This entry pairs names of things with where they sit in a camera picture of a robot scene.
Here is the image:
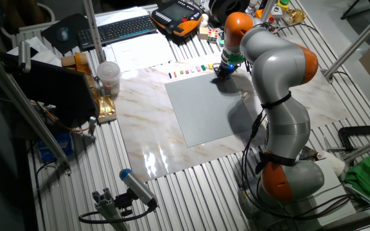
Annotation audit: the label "small cardboard box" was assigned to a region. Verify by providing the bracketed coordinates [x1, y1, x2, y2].
[61, 55, 76, 68]

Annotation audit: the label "small metal connector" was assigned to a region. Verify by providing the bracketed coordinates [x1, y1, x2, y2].
[87, 115, 98, 137]

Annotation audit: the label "black computer keyboard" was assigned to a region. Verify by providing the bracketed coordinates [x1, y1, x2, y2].
[76, 14, 158, 51]

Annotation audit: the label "long slanted aluminium profile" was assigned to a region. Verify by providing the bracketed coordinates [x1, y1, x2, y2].
[322, 1, 370, 81]

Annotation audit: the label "gold foil bag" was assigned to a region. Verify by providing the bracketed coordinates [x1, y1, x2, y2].
[94, 95, 118, 124]

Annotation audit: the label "white rimmed bin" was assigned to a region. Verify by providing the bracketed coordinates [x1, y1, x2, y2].
[0, 2, 56, 39]

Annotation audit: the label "translucent plastic cup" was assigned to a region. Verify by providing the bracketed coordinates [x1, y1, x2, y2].
[96, 60, 121, 97]

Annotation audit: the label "yellow box with green button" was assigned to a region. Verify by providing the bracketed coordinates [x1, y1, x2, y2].
[276, 0, 291, 12]

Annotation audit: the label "aluminium profile stub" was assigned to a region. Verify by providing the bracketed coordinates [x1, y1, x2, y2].
[91, 187, 130, 231]

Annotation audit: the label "black clamp handle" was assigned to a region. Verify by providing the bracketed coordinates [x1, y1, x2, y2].
[337, 124, 370, 151]

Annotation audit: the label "crinkled gold foil object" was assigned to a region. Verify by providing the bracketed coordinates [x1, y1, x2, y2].
[283, 8, 307, 26]

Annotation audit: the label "green cloth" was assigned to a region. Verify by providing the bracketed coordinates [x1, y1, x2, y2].
[344, 149, 370, 200]

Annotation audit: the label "grey button box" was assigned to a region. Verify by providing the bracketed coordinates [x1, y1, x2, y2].
[270, 5, 284, 19]

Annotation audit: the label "white paper roll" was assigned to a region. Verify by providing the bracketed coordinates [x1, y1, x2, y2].
[319, 150, 346, 176]

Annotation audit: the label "silver bar camera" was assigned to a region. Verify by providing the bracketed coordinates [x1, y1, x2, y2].
[17, 40, 31, 74]

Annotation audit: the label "green wrist mount plate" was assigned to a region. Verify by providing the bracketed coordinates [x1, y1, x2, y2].
[218, 38, 245, 64]

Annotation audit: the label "slanted aluminium frame bar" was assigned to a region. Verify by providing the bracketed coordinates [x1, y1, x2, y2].
[0, 44, 73, 176]

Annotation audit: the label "aluminium frame post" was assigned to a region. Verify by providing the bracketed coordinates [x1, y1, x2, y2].
[82, 0, 106, 64]

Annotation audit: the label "black camera cable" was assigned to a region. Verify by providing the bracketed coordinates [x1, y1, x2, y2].
[78, 200, 159, 225]

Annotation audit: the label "short aluminium post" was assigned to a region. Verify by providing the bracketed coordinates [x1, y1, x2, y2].
[261, 0, 278, 17]

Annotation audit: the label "black chair base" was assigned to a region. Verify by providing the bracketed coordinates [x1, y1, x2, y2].
[340, 0, 370, 21]

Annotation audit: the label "white paper stack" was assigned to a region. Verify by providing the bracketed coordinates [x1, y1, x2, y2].
[94, 6, 150, 27]

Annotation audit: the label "silver camera with blue cap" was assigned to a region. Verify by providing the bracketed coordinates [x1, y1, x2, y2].
[119, 168, 159, 208]

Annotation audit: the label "black mouse pad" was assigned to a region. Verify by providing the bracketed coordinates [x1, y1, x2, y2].
[40, 13, 91, 55]

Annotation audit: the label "brown packing tape roll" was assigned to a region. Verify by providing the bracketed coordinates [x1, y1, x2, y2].
[74, 52, 92, 76]

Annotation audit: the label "grey Lego baseplate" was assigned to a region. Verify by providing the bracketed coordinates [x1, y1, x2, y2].
[164, 73, 252, 148]

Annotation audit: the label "thin orange cable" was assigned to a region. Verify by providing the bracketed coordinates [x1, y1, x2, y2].
[30, 101, 91, 133]

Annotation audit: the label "blue packet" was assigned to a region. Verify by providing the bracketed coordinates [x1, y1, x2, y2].
[37, 131, 75, 163]

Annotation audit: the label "black camera clamp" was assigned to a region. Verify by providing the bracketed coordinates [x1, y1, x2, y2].
[114, 189, 136, 218]

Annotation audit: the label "loose white papers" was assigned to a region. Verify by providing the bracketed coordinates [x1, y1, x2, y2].
[6, 36, 62, 67]

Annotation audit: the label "black orange teach pendant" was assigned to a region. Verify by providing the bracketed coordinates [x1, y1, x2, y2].
[150, 0, 204, 37]

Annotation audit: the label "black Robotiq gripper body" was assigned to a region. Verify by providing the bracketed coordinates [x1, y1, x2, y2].
[218, 62, 238, 75]

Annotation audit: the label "black monitor panel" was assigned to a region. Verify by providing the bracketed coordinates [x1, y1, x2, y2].
[3, 53, 101, 128]

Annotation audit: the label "dark computer mouse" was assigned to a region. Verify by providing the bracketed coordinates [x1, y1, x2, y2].
[56, 26, 70, 43]

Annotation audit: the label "printed paper sheet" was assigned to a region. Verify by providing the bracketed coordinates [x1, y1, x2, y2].
[103, 31, 177, 73]

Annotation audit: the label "marble pattern mat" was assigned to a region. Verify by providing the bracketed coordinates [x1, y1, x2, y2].
[112, 49, 351, 183]

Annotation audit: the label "Rubik's cube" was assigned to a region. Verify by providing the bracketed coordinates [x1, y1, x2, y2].
[206, 28, 220, 44]

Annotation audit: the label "black filament spool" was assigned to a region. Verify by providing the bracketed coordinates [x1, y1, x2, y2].
[207, 0, 251, 25]

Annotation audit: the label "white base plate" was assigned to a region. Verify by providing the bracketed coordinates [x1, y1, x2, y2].
[295, 158, 357, 227]

